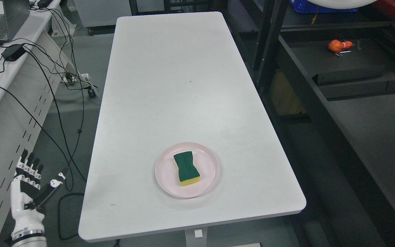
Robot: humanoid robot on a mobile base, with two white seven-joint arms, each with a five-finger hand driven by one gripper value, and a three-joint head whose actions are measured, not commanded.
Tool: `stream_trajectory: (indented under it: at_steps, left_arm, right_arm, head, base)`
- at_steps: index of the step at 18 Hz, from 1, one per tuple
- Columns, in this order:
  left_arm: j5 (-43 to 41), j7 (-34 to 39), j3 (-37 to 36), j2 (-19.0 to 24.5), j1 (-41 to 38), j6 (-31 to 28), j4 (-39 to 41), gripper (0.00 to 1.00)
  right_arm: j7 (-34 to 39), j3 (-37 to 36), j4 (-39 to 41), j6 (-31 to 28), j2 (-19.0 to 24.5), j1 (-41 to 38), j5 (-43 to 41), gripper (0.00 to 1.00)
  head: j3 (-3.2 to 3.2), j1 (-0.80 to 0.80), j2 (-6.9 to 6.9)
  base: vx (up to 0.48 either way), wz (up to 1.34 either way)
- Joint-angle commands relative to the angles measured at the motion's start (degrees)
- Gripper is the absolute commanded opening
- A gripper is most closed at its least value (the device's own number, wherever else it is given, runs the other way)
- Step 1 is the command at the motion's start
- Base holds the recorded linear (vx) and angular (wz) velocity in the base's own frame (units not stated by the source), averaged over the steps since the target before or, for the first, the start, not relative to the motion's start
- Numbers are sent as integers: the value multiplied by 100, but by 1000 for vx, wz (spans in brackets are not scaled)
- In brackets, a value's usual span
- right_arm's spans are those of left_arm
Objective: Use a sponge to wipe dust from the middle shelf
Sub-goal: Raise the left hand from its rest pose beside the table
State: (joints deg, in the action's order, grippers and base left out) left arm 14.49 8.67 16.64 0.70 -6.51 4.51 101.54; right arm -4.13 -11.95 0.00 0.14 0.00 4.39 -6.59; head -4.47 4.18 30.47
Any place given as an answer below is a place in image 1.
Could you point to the white robotic left hand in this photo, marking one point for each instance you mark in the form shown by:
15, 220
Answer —
28, 196

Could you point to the green yellow sponge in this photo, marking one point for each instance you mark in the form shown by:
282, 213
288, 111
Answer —
187, 172

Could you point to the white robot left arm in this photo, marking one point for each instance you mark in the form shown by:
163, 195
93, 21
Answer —
28, 236

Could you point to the white side desk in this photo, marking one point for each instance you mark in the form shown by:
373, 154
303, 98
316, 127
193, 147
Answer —
25, 98

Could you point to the white power strip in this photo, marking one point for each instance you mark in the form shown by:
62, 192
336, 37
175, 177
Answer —
70, 79

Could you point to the pink round plate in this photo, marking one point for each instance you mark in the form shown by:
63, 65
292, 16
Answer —
166, 171

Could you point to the black power adapter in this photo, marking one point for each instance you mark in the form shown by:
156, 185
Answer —
13, 52

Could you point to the grey laptop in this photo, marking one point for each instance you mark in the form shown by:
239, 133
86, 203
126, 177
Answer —
13, 14

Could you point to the blue plastic crate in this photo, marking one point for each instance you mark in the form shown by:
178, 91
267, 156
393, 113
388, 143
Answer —
306, 7

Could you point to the orange toy object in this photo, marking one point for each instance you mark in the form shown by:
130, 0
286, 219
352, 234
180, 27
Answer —
338, 46

